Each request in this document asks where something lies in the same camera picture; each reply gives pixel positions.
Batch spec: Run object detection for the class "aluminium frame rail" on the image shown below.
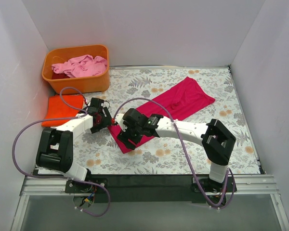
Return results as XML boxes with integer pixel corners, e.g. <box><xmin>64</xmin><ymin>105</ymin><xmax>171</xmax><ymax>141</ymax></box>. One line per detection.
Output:
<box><xmin>12</xmin><ymin>174</ymin><xmax>289</xmax><ymax>231</ymax></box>

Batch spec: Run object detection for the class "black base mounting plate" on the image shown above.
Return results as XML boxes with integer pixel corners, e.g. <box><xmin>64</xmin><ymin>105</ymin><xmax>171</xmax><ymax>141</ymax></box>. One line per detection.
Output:
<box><xmin>65</xmin><ymin>174</ymin><xmax>239</xmax><ymax>205</ymax></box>

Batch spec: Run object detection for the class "folded orange t shirt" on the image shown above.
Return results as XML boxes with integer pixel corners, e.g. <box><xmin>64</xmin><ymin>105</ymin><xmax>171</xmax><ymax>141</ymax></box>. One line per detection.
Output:
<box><xmin>45</xmin><ymin>95</ymin><xmax>84</xmax><ymax>119</ymax></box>

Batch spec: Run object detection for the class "magenta t shirt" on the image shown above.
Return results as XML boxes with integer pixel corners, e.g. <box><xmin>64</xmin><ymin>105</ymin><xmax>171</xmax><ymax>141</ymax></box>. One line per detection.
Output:
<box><xmin>109</xmin><ymin>77</ymin><xmax>215</xmax><ymax>154</ymax></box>

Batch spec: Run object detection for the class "floral patterned table mat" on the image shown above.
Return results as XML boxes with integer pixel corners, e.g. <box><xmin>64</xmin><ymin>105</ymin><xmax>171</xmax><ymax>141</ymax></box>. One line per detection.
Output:
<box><xmin>74</xmin><ymin>67</ymin><xmax>260</xmax><ymax>174</ymax></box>

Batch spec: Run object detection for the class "orange plastic basket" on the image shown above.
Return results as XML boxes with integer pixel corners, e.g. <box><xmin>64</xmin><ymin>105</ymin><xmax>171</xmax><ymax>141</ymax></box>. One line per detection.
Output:
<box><xmin>41</xmin><ymin>44</ymin><xmax>110</xmax><ymax>94</ymax></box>

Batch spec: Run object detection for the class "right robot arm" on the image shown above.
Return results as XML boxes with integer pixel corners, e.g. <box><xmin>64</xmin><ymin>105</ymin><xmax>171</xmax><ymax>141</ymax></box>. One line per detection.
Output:
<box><xmin>115</xmin><ymin>108</ymin><xmax>236</xmax><ymax>191</ymax></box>

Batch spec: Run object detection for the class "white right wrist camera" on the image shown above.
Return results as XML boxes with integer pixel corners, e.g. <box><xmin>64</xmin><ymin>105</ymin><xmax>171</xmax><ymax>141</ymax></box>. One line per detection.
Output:
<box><xmin>114</xmin><ymin>113</ymin><xmax>127</xmax><ymax>132</ymax></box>

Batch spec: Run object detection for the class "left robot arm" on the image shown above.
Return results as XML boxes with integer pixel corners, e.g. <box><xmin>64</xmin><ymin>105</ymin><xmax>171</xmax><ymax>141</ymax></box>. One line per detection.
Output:
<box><xmin>36</xmin><ymin>98</ymin><xmax>112</xmax><ymax>193</ymax></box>

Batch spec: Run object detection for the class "pink crumpled t shirt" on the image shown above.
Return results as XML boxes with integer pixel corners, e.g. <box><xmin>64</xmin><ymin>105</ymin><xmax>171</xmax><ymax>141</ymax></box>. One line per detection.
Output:
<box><xmin>52</xmin><ymin>55</ymin><xmax>108</xmax><ymax>78</ymax></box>

